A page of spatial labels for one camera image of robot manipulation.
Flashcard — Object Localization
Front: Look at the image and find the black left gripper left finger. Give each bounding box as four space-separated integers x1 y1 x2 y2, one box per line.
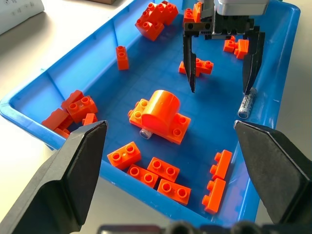
0 120 108 234

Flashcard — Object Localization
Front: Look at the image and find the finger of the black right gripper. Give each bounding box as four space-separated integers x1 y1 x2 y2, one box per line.
242 25 266 97
182 34 197 94

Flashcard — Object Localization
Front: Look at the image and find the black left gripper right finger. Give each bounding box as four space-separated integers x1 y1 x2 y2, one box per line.
233 120 312 224

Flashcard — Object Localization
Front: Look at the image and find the blue plastic bin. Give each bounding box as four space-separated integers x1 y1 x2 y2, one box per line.
0 0 302 228

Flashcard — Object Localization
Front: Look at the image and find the orange toy brick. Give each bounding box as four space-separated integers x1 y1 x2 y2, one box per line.
107 141 142 171
115 45 130 71
146 156 181 183
156 178 192 206
209 149 233 181
192 1 203 23
81 113 98 126
66 95 99 124
201 177 227 215
178 58 215 78
139 2 159 25
183 8 196 28
223 36 239 53
156 0 180 26
60 89 85 111
126 163 160 189
135 20 165 42
54 127 72 140
41 108 74 133
234 39 250 60

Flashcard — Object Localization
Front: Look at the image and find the orange rounded toy block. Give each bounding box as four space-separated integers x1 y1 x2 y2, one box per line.
141 89 181 134

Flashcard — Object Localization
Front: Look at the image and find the orange brick assembly with cylinder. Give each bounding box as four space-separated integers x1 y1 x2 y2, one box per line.
128 98 192 146

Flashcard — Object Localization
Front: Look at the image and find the white cardboard box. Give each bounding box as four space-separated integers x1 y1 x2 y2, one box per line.
0 0 45 36

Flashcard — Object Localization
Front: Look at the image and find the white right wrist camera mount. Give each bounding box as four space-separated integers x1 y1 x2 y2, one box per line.
213 0 269 16

